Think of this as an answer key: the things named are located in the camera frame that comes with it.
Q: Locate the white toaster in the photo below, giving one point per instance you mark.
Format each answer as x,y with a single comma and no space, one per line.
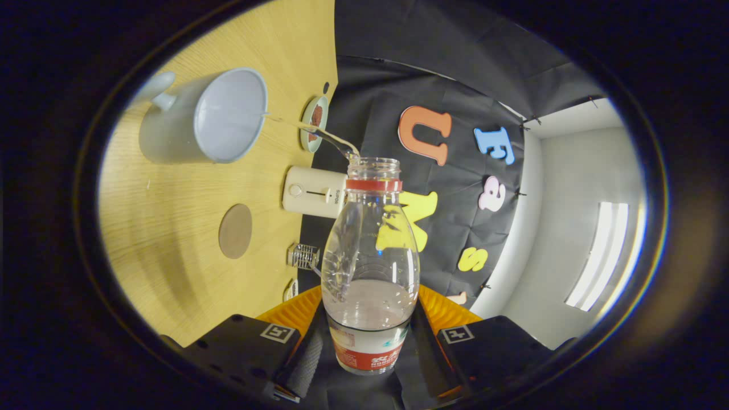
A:
310,192

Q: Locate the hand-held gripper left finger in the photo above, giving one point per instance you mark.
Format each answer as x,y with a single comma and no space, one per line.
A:
304,359

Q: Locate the brown meat piece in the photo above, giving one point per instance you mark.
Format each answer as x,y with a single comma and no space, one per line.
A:
316,115
312,134

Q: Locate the white cup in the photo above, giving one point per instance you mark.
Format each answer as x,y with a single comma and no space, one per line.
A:
228,114

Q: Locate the white divided spice dish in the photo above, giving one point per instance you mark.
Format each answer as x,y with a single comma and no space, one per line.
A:
290,290

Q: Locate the pale green plate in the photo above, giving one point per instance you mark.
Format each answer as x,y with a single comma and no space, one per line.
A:
304,122

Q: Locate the metal spoon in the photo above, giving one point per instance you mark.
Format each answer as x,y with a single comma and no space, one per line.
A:
316,271

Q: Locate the large ceiling light panel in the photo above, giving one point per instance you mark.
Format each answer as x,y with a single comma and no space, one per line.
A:
598,256

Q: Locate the clear plastic juice bottle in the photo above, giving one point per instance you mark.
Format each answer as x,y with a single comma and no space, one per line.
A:
370,319

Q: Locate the black backdrop cloth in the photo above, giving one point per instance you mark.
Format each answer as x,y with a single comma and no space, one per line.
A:
455,85

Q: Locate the round brown coaster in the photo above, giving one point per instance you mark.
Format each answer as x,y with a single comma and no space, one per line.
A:
235,232

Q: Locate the wooden table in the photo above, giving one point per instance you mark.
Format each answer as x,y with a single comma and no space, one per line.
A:
171,239

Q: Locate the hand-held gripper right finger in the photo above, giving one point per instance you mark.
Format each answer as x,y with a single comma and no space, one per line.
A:
427,359

